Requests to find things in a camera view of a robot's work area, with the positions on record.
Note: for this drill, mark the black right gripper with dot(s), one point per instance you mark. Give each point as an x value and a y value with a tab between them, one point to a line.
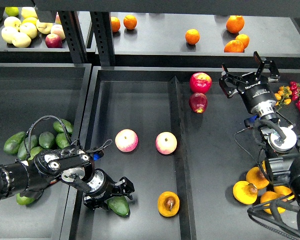
255	92

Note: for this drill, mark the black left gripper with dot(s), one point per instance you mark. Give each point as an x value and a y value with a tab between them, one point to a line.
102	188

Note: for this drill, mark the green avocado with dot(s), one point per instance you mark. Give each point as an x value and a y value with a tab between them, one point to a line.
13	143
119	205

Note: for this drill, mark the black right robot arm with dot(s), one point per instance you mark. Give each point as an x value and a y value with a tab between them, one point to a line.
281	146

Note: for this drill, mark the green avocado lone bottom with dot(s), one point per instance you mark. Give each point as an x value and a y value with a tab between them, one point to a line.
24	200

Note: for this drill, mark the yellow pear upper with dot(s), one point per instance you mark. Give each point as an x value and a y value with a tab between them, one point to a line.
256	177

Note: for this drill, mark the orange cherry tomato bunch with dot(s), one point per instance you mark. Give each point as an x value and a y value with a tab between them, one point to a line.
283	97

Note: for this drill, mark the orange front right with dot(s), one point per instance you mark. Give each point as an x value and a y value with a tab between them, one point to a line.
234	46

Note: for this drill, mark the orange right small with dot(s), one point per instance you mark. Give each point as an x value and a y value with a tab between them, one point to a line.
245	39

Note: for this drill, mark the red cherry tomato bunch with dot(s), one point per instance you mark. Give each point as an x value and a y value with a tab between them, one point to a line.
295	91

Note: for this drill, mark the bright red apple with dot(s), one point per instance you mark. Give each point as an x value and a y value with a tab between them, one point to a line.
200	82

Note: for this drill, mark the dark red apple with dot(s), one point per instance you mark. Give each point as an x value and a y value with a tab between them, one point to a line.
198	102

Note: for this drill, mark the pink apple left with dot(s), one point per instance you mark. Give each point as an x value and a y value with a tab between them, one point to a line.
126	140

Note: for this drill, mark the pink apple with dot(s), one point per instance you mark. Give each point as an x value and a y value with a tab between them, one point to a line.
126	140
166	143

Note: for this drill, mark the orange middle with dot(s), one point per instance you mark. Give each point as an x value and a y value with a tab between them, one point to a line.
192	36

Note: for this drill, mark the pink apple right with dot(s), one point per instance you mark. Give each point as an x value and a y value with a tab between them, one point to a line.
166	143

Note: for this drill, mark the black center tray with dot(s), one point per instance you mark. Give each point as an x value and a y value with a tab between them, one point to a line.
214	151

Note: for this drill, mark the black tray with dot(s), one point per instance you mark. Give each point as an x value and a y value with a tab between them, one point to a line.
214	151
28	92

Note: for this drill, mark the black left tray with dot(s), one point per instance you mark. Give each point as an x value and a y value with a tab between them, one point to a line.
28	92

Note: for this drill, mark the orange far left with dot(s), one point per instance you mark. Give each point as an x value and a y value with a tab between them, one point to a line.
115	24

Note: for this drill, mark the red apple on shelf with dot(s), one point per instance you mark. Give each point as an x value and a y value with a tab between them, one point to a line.
53	40

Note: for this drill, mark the pale yellow apple front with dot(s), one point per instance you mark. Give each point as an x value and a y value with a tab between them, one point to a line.
20	40

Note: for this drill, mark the pale yellow apple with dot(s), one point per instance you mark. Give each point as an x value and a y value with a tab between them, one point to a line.
7	33
20	40

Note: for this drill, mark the pale yellow apple left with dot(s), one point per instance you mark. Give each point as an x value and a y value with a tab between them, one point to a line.
7	33

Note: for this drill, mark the green lime on shelf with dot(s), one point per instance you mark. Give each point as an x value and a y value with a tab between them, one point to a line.
12	11

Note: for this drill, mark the black shelf post right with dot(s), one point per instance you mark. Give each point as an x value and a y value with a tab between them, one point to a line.
102	29

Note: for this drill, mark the black shelf post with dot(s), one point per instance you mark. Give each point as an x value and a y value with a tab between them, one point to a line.
102	29
73	36

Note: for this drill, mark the black shelf post left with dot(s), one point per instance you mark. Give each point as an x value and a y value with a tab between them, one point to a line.
73	36

